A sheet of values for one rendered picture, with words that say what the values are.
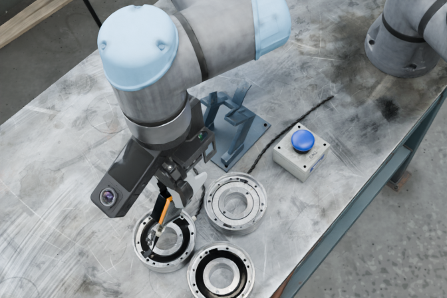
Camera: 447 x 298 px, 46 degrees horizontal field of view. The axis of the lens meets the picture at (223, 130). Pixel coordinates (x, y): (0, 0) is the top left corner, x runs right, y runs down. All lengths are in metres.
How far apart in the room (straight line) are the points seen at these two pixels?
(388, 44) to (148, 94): 0.64
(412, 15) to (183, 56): 0.55
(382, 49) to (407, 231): 0.88
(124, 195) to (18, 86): 1.62
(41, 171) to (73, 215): 0.11
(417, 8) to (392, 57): 0.14
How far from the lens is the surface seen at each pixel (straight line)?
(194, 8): 0.53
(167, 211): 0.77
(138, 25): 0.50
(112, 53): 0.48
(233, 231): 0.86
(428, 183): 1.91
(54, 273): 0.93
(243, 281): 0.84
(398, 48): 1.05
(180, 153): 0.66
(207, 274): 0.85
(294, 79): 1.05
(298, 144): 0.89
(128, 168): 0.64
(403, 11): 0.99
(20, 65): 2.29
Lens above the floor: 1.64
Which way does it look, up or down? 59 degrees down
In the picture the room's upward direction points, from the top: 6 degrees counter-clockwise
